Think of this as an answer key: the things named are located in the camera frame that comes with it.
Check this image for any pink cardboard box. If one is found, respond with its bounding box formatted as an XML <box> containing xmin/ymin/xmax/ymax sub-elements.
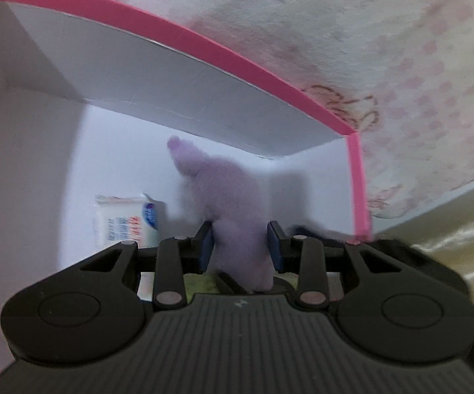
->
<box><xmin>0</xmin><ymin>0</ymin><xmax>372</xmax><ymax>372</ymax></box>

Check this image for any gold satin curtain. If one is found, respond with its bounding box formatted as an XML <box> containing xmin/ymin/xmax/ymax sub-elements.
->
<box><xmin>377</xmin><ymin>190</ymin><xmax>474</xmax><ymax>299</ymax></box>

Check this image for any pink checkered pillow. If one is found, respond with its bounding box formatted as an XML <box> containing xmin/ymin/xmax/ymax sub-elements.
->
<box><xmin>119</xmin><ymin>0</ymin><xmax>474</xmax><ymax>218</ymax></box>

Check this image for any green yarn ball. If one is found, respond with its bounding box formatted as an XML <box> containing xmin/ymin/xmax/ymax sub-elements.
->
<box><xmin>183</xmin><ymin>273</ymin><xmax>298</xmax><ymax>300</ymax></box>

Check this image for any white tissue pack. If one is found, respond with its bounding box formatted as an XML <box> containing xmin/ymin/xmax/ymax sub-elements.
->
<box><xmin>95</xmin><ymin>194</ymin><xmax>160</xmax><ymax>249</ymax></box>

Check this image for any purple plush toy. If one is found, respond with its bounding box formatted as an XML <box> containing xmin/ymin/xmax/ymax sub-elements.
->
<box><xmin>167</xmin><ymin>136</ymin><xmax>274</xmax><ymax>294</ymax></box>

